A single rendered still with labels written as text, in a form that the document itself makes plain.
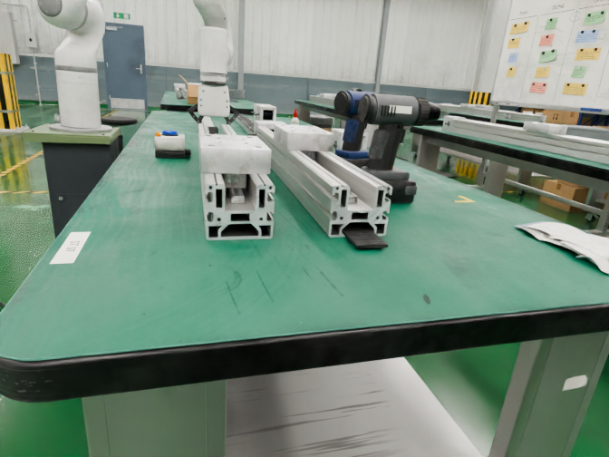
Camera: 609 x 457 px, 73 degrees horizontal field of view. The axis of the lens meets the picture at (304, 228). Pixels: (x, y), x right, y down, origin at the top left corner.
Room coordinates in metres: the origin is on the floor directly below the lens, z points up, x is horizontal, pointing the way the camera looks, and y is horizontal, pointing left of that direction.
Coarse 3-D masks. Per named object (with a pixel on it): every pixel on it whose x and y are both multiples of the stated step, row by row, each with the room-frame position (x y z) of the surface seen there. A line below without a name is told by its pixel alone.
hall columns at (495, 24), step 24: (0, 0) 6.49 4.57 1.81; (504, 0) 8.68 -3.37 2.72; (0, 24) 6.47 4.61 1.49; (504, 24) 8.71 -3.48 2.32; (0, 48) 6.23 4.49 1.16; (480, 48) 8.90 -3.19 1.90; (0, 72) 6.20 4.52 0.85; (480, 72) 8.93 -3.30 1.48; (0, 96) 6.18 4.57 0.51; (480, 96) 8.63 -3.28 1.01; (0, 120) 6.17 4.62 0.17
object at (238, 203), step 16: (224, 128) 1.26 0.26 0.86; (208, 176) 0.61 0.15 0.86; (256, 176) 0.64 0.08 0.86; (208, 192) 0.61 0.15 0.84; (224, 192) 0.57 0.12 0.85; (240, 192) 0.63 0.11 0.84; (256, 192) 0.58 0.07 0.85; (272, 192) 0.59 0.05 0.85; (208, 208) 0.56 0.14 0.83; (224, 208) 0.57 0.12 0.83; (240, 208) 0.59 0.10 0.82; (256, 208) 0.58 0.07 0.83; (272, 208) 0.59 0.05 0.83; (208, 224) 0.56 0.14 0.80; (224, 224) 0.57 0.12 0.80; (240, 224) 0.63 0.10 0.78; (256, 224) 0.58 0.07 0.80; (272, 224) 0.59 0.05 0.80
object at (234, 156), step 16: (208, 144) 0.66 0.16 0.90; (224, 144) 0.67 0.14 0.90; (240, 144) 0.69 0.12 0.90; (256, 144) 0.70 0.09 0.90; (208, 160) 0.63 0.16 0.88; (224, 160) 0.64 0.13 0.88; (240, 160) 0.65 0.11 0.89; (256, 160) 0.65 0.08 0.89; (224, 176) 0.65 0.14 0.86; (240, 176) 0.66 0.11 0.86
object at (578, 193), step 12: (192, 84) 3.75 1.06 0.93; (192, 96) 3.43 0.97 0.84; (552, 120) 4.84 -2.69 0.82; (564, 120) 4.71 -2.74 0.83; (576, 120) 4.75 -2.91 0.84; (552, 180) 4.27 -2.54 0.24; (564, 180) 4.12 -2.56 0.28; (552, 192) 4.18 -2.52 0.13; (564, 192) 4.04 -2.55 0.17; (576, 192) 3.95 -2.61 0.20; (552, 204) 4.14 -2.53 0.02; (564, 204) 4.01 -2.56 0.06
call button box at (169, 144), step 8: (160, 136) 1.16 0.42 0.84; (168, 136) 1.17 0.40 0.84; (176, 136) 1.18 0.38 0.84; (184, 136) 1.21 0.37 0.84; (160, 144) 1.15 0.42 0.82; (168, 144) 1.16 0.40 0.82; (176, 144) 1.16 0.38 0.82; (184, 144) 1.17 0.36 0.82; (160, 152) 1.15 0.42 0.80; (168, 152) 1.16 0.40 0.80; (176, 152) 1.16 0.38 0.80; (184, 152) 1.17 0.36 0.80
